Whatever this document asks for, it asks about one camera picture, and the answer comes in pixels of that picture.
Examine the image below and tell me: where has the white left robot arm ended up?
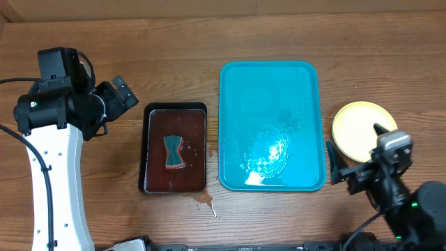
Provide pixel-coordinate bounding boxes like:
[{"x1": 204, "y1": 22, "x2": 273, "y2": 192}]
[{"x1": 14, "y1": 76, "x2": 138, "y2": 250}]

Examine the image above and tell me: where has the blue plastic tray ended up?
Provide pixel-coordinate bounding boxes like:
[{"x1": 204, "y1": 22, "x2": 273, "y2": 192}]
[{"x1": 218, "y1": 61, "x2": 327, "y2": 192}]

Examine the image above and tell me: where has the black water basin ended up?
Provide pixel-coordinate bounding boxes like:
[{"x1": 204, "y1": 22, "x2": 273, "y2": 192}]
[{"x1": 138, "y1": 102, "x2": 207, "y2": 194}]

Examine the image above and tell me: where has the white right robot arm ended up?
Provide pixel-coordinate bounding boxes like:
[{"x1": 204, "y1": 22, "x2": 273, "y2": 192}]
[{"x1": 326, "y1": 123, "x2": 445, "y2": 250}]

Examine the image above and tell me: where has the orange and green sponge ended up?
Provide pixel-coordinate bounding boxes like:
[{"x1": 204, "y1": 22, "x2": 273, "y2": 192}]
[{"x1": 163, "y1": 135, "x2": 185, "y2": 169}]

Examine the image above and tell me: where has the yellow plate with red stain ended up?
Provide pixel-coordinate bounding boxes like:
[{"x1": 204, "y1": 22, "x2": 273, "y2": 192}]
[{"x1": 332, "y1": 101, "x2": 397, "y2": 162}]

